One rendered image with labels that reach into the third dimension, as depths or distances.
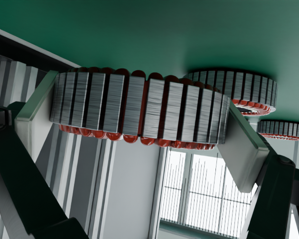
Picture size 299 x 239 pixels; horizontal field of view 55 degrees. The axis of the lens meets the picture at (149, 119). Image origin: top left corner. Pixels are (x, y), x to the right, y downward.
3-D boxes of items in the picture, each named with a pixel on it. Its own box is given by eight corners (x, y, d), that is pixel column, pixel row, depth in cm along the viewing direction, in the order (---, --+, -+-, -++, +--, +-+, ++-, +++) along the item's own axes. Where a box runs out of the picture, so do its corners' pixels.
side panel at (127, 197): (101, 80, 48) (70, 277, 46) (116, 81, 47) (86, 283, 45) (163, 107, 74) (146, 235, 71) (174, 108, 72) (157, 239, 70)
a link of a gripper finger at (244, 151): (257, 148, 14) (271, 150, 15) (219, 95, 21) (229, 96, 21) (238, 193, 16) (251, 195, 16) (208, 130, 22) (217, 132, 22)
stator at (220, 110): (36, 50, 13) (25, 132, 13) (268, 86, 14) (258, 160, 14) (70, 81, 24) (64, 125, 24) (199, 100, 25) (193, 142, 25)
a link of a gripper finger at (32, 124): (31, 173, 14) (15, 171, 14) (58, 111, 20) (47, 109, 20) (31, 120, 13) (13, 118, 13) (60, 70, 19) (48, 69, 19)
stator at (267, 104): (221, 91, 43) (218, 116, 43) (164, 73, 36) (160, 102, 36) (297, 86, 34) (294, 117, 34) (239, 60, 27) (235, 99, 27)
